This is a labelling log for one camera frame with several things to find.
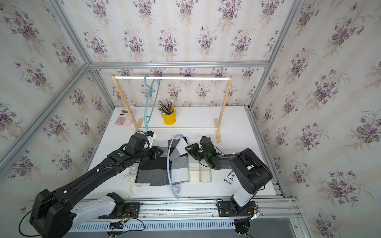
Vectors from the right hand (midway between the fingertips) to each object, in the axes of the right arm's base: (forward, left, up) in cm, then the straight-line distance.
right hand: (187, 149), depth 89 cm
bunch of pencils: (+29, +17, +5) cm, 34 cm away
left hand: (-7, +11, +9) cm, 16 cm away
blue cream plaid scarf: (-11, -2, -4) cm, 11 cm away
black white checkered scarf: (-14, +18, -1) cm, 23 cm away
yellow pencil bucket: (+26, +14, -2) cm, 30 cm away
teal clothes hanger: (+7, +21, +21) cm, 30 cm away
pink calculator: (+27, +49, -4) cm, 56 cm away
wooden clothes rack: (+25, +38, -5) cm, 45 cm away
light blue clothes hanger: (-20, +4, -4) cm, 21 cm away
